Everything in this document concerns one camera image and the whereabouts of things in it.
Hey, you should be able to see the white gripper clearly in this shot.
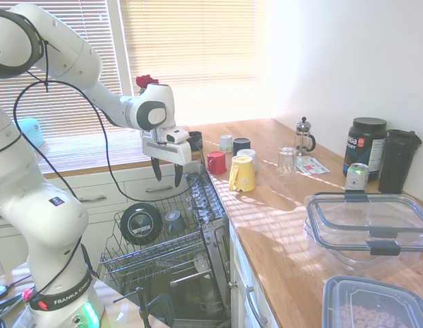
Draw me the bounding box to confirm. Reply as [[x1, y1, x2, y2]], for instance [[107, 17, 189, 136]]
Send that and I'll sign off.
[[141, 131, 193, 188]]

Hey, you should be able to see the black speckled mug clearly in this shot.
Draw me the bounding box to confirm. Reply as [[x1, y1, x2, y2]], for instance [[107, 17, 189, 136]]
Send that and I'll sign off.
[[187, 131, 205, 153]]

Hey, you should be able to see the red mug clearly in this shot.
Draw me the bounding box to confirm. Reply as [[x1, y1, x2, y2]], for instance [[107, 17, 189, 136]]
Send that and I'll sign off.
[[206, 151, 228, 176]]

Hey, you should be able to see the grey mug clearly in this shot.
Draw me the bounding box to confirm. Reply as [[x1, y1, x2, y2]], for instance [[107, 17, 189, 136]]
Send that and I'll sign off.
[[164, 210, 187, 236]]

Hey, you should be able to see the yellow mug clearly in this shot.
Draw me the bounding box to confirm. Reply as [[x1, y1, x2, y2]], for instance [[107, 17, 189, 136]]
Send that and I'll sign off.
[[228, 155, 258, 193]]

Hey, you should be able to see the navy blue mug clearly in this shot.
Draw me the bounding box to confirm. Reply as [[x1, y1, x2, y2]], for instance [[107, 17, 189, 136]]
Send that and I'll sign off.
[[232, 137, 250, 156]]

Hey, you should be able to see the white mug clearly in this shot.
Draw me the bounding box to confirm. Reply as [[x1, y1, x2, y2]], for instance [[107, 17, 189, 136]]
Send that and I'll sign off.
[[235, 148, 260, 174]]

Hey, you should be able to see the black round plate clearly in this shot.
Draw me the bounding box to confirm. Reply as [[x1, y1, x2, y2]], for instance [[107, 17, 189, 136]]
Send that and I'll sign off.
[[120, 202, 163, 246]]

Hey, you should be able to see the small white ceramic cup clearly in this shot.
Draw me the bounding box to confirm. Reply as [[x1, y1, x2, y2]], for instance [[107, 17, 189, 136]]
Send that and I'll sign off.
[[219, 134, 234, 154]]

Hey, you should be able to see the red rose with leaves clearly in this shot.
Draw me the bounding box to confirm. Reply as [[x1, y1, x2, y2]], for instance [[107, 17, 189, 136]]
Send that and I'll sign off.
[[135, 74, 160, 96]]

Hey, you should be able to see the cream window blind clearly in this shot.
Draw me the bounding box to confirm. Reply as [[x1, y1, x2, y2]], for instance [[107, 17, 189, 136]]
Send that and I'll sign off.
[[120, 0, 267, 128], [0, 0, 124, 174]]

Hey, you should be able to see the open dishwasher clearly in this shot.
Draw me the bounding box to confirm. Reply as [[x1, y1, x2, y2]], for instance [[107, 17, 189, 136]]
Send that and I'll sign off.
[[168, 160, 233, 325]]

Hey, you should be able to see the clear glass tumbler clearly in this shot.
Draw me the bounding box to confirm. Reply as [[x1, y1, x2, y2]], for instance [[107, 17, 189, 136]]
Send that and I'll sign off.
[[277, 146, 299, 177]]

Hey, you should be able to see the dark blue triangular object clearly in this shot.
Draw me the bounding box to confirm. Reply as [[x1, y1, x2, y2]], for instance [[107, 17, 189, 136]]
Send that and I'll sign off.
[[150, 292, 175, 326]]

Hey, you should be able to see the glass French press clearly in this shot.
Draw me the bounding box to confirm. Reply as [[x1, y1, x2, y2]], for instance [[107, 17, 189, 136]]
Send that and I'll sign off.
[[295, 116, 316, 157]]

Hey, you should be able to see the teal baseball cap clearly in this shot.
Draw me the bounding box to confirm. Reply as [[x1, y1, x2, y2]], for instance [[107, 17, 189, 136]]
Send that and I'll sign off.
[[18, 118, 48, 156]]

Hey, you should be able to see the printed paper leaflet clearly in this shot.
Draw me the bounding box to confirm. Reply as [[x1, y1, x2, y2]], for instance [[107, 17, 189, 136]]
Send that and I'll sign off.
[[295, 156, 331, 176]]

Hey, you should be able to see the clear plastic container with lid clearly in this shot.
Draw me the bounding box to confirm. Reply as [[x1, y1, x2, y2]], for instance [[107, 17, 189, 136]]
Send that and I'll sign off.
[[303, 191, 423, 271]]

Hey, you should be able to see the black protein powder tub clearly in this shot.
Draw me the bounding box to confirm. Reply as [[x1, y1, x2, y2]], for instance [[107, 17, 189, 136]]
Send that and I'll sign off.
[[342, 117, 389, 182]]

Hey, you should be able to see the black shaker bottle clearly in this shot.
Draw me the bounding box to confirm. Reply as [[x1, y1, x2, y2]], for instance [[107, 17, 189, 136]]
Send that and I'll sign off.
[[378, 128, 423, 195]]

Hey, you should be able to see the grey lidded cereal container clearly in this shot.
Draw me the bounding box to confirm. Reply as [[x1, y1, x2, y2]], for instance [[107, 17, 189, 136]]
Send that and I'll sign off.
[[322, 275, 423, 328]]

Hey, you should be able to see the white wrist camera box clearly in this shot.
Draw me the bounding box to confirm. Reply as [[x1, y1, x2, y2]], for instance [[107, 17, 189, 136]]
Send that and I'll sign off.
[[165, 128, 191, 145]]

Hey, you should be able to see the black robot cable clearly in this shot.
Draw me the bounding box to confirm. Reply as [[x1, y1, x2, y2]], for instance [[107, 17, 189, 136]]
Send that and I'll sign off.
[[12, 20, 205, 295]]

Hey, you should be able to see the wire dish rack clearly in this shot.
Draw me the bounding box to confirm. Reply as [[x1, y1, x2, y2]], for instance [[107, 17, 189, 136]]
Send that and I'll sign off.
[[98, 172, 229, 292]]

